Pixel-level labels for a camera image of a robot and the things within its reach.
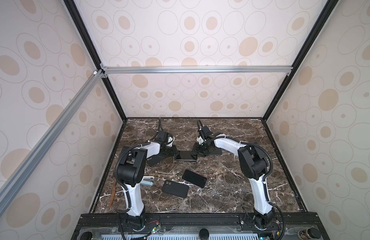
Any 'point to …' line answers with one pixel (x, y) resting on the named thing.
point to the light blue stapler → (147, 180)
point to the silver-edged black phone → (185, 155)
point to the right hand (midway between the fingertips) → (193, 154)
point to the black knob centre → (204, 234)
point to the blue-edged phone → (214, 151)
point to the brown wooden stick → (113, 194)
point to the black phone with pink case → (195, 178)
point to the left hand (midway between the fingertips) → (181, 150)
